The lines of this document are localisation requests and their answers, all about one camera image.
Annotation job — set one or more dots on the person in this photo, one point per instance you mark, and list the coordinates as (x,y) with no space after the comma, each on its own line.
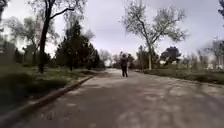
(124,66)

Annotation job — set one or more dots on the pale-trunked leafy tree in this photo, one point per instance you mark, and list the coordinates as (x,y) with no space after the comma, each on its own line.
(150,58)

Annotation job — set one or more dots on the group of bare trees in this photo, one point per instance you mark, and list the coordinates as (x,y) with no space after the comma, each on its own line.
(216,50)

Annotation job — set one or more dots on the patchy grass verge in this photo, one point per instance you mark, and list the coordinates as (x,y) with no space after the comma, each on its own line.
(33,80)

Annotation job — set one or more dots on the grey paved path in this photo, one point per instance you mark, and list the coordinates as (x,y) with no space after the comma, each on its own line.
(140,106)

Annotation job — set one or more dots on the dark round tree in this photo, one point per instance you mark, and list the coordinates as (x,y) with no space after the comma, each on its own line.
(170,53)

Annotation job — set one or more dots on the grass strip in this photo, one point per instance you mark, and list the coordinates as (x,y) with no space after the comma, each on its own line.
(186,75)

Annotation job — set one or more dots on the dark evergreen tree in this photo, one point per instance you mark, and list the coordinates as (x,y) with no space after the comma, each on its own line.
(76,46)

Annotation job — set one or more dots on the group of hazy trees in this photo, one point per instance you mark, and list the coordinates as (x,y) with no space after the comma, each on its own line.
(28,36)

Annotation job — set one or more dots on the stone kerb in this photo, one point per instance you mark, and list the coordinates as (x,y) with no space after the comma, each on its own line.
(50,96)

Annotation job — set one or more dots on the tall dark-trunked tree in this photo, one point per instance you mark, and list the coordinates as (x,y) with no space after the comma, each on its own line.
(42,50)

